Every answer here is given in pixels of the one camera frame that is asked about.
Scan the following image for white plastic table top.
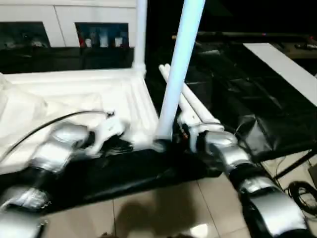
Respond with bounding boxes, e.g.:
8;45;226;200
0;66;164;175

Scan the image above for black table mat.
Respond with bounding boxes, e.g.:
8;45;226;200
0;42;317;211

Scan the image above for black tripod leg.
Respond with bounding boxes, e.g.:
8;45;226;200
274;148;316;179

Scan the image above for long black pole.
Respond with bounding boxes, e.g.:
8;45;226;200
197;31;317;38

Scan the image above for white flat board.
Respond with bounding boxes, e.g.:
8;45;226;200
242;42;317;105

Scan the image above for grey metal floor box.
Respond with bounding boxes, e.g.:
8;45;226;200
306;165;317;179

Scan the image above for black fabric covered furniture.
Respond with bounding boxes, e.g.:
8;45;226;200
143;0;317;35

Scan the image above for white glass-door cabinet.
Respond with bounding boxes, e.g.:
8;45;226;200
0;0;140;48

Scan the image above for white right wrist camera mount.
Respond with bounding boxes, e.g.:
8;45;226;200
179;111;203;152

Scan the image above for black coiled cables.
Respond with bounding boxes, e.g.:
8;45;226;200
286;180;317;214

